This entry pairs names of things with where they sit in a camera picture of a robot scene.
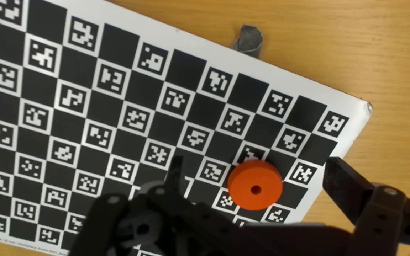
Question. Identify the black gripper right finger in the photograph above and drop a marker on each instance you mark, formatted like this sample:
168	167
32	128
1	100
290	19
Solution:
380	214

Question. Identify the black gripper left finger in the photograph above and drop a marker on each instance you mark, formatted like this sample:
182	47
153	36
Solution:
166	214

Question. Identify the black white marker checkerboard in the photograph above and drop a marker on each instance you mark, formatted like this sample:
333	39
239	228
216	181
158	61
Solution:
119	94

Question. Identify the small grey cylinder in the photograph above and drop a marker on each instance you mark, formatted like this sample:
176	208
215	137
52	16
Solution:
249	41

